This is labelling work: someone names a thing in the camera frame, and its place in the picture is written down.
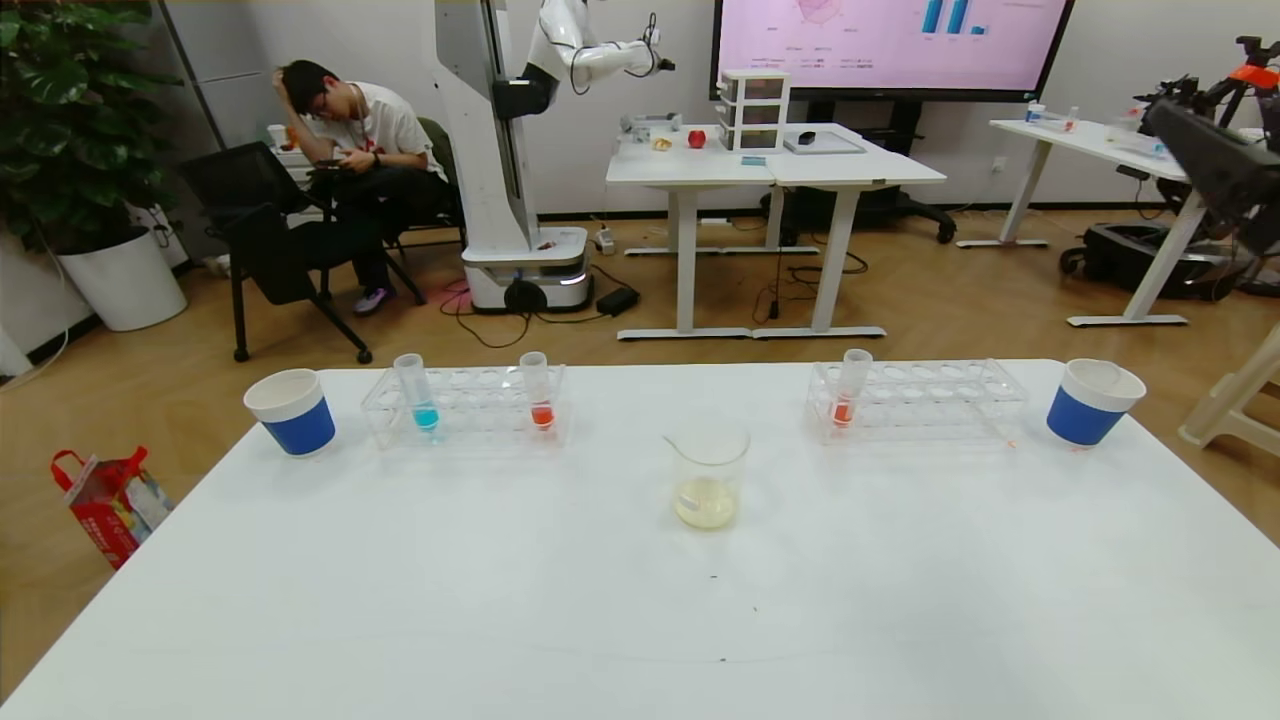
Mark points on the red pigment test tube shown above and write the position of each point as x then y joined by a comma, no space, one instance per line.
541,412
843,410

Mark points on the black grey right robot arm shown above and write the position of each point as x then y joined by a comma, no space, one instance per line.
1230,170

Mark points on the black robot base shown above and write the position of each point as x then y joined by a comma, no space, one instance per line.
1130,260

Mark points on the black background robot arm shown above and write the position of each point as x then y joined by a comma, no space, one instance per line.
1180,88

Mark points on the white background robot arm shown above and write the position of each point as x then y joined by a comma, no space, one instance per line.
600,58

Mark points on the clear glass beaker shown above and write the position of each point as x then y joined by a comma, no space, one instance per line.
706,505

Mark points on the clear acrylic test tube rack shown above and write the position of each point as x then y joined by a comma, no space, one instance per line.
930,400
480,398

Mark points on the blue pigment test tube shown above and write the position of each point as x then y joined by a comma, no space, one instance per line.
424,414

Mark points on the black power adapter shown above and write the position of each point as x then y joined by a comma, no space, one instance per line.
618,300

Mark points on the white power strip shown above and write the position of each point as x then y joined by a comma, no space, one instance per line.
605,240

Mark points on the white standing desk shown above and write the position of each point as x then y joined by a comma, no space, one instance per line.
850,169
685,167

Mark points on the clear grey desk box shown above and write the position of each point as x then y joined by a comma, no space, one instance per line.
650,123

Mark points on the white wheeled robot body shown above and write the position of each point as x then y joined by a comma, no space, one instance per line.
490,150

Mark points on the clear drawer organiser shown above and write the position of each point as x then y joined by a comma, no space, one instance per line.
754,112

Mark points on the grey flat tray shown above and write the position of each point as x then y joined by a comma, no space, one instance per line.
835,144

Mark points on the olive green chair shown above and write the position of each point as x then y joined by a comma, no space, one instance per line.
437,142

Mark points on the seated person in white shirt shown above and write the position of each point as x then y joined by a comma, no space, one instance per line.
390,125

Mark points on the blue white paper cup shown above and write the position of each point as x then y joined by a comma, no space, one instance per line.
298,425
1085,415

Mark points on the black screen stand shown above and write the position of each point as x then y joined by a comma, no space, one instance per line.
905,115

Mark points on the black office chair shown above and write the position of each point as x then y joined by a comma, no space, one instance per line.
270,250

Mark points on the large display screen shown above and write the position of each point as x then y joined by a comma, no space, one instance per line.
890,40

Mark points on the small white cup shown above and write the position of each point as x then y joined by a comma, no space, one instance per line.
277,137

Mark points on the long white desk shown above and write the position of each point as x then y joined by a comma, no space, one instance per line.
1090,140

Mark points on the grey cabinet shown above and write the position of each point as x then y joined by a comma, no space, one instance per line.
215,58

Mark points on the white planter pot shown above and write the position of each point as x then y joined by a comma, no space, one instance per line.
122,282

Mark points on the red shopping bag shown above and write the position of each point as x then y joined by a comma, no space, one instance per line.
108,512

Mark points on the green leafy plant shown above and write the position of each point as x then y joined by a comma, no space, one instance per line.
70,115

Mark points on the black tripod stand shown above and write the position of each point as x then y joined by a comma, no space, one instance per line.
1255,55

